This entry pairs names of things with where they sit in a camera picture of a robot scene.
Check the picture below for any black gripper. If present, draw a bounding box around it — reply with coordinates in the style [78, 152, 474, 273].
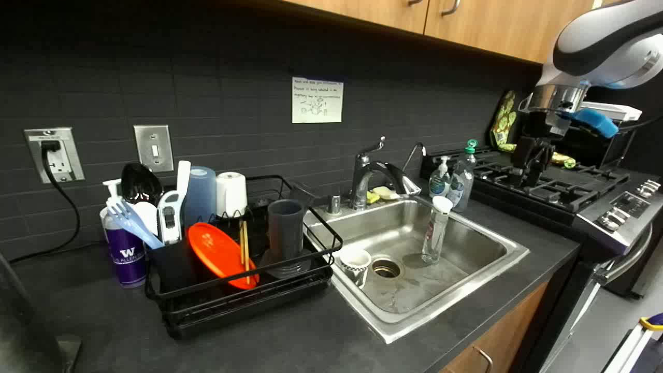
[516, 82, 577, 189]

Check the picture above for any orange plastic plate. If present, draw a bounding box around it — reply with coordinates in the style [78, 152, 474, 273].
[185, 219, 263, 293]

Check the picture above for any black cast iron stove grate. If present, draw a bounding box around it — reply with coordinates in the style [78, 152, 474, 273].
[474, 153, 631, 216]

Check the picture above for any green cap dish soap bottle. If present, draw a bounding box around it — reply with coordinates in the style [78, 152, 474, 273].
[452, 136, 481, 213]

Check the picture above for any blue wrist pad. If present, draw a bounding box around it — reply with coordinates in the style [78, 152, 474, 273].
[569, 105, 621, 140]

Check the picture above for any stainless steel gas stove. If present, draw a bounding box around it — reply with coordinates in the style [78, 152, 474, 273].
[473, 146, 663, 373]

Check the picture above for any clear soap pump dispenser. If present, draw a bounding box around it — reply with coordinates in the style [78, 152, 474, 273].
[427, 153, 458, 206]

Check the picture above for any thin chrome gooseneck tap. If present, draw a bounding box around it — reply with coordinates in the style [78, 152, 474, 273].
[401, 140, 430, 179]

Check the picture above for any clear plastic bottle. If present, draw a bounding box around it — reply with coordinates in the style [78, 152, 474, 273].
[421, 195, 454, 265]

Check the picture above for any wooden upper cabinet door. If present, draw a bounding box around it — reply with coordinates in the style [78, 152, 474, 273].
[422, 0, 603, 66]
[281, 0, 430, 38]

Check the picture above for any wooden cabinet door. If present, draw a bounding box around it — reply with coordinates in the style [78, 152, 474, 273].
[281, 0, 430, 38]
[437, 277, 556, 373]
[422, 0, 603, 66]

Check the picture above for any yellow sponge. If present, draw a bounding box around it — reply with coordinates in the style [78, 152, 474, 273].
[363, 185, 401, 208]

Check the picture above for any wooden lower cabinet door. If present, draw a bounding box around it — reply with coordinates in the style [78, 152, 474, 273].
[437, 277, 556, 373]

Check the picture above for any stainless steel sink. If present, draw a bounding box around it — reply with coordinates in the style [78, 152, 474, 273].
[300, 195, 532, 345]

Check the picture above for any chrome kitchen faucet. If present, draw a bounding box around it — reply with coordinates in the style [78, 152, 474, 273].
[351, 134, 422, 211]

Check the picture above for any small white ceramic cup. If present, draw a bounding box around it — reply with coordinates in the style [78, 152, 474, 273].
[337, 246, 373, 288]

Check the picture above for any white robot mounting cart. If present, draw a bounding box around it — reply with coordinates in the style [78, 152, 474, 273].
[601, 310, 663, 373]

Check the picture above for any white paper note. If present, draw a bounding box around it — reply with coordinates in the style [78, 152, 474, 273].
[291, 74, 346, 126]

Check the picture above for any dark gray plastic cup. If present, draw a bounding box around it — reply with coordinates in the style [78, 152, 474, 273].
[266, 197, 306, 265]

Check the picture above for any wooden chopstick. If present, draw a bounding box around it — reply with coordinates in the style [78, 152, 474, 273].
[236, 217, 247, 273]
[242, 219, 253, 276]

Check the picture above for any white plastic mug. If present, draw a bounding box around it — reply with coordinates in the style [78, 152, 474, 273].
[214, 170, 249, 222]

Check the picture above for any translucent blue plastic cup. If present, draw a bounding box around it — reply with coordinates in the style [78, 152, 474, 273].
[181, 164, 219, 230]

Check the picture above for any white handheld kitchen tool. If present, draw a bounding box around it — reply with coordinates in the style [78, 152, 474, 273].
[155, 160, 193, 246]

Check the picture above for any black dish brush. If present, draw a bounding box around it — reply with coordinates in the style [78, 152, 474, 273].
[121, 161, 166, 208]

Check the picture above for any light blue plastic spatula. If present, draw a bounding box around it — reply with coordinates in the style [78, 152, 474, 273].
[108, 197, 166, 252]

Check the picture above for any steel oven door handle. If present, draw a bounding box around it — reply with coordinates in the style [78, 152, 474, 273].
[598, 223, 657, 285]

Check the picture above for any black wire drying rack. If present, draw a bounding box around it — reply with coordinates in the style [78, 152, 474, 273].
[142, 172, 346, 340]

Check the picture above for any metal light switch plate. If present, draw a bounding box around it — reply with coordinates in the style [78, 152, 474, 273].
[133, 122, 177, 174]

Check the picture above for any black power cable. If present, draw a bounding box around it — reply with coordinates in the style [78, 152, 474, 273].
[7, 139, 83, 265]

